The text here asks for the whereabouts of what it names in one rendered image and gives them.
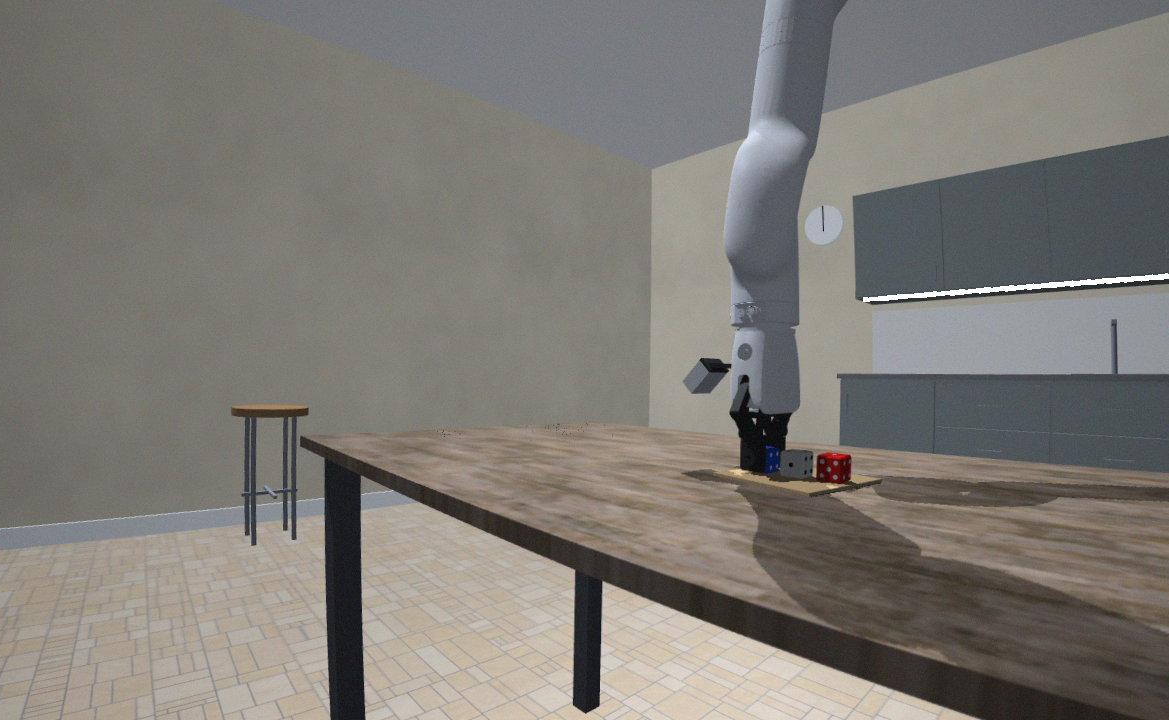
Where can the red die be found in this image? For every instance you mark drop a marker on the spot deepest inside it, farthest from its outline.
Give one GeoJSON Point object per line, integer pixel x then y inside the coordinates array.
{"type": "Point", "coordinates": [833, 468]}

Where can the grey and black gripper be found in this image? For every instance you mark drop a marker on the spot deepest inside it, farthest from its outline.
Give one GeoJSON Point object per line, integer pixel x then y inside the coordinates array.
{"type": "Point", "coordinates": [768, 381]}

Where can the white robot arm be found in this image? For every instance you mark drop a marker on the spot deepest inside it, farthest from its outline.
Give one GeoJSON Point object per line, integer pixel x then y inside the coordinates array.
{"type": "Point", "coordinates": [769, 171]}

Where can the blue die with white pips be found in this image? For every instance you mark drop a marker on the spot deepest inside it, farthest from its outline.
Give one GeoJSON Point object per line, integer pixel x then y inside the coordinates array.
{"type": "Point", "coordinates": [772, 460]}

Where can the beige flat mat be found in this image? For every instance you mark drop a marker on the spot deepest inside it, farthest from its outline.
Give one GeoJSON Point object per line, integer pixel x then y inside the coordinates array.
{"type": "Point", "coordinates": [808, 486]}

